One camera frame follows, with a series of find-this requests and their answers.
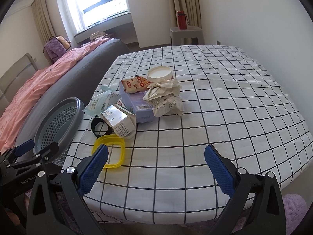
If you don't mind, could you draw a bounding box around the yellow plastic lid ring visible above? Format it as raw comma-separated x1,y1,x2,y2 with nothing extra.
91,134,126,169

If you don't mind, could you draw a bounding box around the black plastic ring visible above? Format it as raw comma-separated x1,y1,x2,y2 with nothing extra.
91,117,111,139

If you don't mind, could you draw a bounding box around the white green milk carton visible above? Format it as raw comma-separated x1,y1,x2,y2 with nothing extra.
101,104,136,138

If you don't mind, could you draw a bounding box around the grey plastic stool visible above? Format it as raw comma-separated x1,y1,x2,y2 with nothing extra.
170,26,205,46

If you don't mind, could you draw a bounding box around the grey headboard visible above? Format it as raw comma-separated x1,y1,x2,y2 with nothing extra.
1,53,38,113

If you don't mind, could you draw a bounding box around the purple fluffy rug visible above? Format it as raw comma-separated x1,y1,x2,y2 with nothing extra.
232,194,308,234

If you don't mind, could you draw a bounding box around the teal white plastic package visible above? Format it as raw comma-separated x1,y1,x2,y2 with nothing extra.
83,86,121,117

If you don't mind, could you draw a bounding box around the lavender cardboard box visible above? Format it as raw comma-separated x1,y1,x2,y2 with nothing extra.
119,82,155,124

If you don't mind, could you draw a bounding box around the window with white sheer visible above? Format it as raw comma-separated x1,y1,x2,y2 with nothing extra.
57,0,130,36

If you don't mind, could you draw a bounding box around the red patterned snack wrapper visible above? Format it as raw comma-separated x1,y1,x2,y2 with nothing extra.
121,75,152,93

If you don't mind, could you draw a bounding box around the red white paper cup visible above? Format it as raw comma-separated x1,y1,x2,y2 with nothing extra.
147,66,174,83

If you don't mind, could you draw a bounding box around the purple knitted backpack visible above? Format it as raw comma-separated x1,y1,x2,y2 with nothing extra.
43,36,71,65

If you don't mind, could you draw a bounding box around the grey perforated trash basket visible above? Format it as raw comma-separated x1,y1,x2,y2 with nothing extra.
33,97,84,167

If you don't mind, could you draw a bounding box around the black white checkered sheet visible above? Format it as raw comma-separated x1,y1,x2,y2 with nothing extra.
59,44,309,225

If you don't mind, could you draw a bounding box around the white round lid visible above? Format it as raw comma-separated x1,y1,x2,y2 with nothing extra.
124,130,136,140

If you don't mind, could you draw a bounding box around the pink quilt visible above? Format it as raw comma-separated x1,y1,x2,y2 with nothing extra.
1,38,111,154

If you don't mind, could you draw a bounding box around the crumpled beige paper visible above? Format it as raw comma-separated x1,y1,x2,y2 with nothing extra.
143,79,184,117

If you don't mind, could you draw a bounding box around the grey bed mattress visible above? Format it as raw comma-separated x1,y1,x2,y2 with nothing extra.
14,39,130,146

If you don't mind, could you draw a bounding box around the red water bottle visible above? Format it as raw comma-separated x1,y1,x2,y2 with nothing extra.
177,11,187,30

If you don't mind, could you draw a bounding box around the beige curtain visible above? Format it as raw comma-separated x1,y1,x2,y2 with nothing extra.
169,0,202,28
31,0,55,46

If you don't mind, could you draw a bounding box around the beige item on sill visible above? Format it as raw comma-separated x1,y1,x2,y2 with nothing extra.
90,31,109,42

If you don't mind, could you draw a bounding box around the beige left curtain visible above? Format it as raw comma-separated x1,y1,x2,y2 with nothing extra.
31,0,55,46

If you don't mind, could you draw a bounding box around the beige right curtain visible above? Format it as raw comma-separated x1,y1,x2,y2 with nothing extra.
169,0,202,28

